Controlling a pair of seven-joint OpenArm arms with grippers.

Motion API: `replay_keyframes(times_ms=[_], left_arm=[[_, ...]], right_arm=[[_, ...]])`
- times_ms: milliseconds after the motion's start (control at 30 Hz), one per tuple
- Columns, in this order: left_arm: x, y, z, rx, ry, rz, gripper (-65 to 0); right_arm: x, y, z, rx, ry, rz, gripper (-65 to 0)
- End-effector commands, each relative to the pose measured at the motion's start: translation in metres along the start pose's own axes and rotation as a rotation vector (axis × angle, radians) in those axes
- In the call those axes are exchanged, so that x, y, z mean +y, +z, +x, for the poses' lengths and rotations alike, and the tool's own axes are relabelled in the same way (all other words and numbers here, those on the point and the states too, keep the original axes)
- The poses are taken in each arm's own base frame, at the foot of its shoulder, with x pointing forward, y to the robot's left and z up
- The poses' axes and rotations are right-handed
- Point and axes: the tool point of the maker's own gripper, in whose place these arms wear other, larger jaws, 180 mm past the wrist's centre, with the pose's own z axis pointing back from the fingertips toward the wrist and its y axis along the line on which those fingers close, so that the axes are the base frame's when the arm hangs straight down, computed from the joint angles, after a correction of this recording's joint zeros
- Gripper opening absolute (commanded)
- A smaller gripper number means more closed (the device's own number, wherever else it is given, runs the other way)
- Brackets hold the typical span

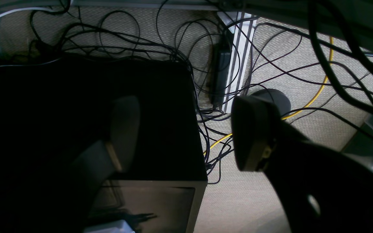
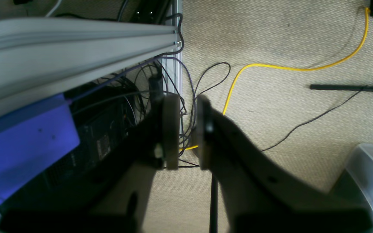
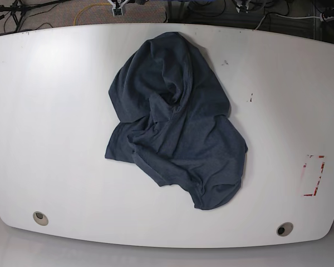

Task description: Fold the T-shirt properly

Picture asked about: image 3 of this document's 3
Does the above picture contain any dark blue T-shirt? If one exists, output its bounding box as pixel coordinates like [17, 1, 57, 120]
[105, 32, 248, 210]

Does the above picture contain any red tape rectangle marking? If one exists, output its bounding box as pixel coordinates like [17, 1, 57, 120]
[300, 155, 325, 197]

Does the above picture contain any white power strip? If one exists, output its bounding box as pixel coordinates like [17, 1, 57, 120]
[320, 7, 334, 22]

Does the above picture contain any black tripod stand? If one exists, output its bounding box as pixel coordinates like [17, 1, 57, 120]
[0, 0, 70, 33]

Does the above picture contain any yellow cable on floor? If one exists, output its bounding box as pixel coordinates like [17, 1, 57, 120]
[73, 2, 110, 26]

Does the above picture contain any right table cable grommet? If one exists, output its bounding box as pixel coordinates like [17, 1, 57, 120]
[276, 222, 293, 237]

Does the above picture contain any table cable grommet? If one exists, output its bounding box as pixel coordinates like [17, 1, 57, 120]
[33, 211, 48, 226]
[276, 222, 293, 237]

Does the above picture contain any left table cable grommet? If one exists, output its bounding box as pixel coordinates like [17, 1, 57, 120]
[33, 211, 48, 226]

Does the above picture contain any white cable on floor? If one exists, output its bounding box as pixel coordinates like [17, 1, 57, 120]
[254, 14, 322, 31]

